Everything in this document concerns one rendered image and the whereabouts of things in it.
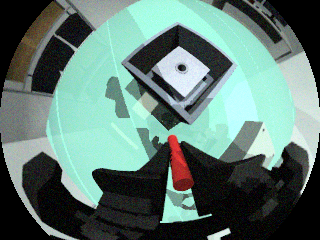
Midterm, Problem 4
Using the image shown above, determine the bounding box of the red peg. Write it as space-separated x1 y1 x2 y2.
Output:
168 135 195 192

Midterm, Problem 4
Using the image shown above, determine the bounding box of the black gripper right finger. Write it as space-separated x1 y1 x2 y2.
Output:
180 141 267 217

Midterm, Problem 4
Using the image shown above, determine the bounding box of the white square plate with hole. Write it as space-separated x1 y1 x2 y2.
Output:
152 47 211 101

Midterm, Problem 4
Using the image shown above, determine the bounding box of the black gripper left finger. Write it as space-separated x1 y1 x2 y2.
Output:
92 143 171 221

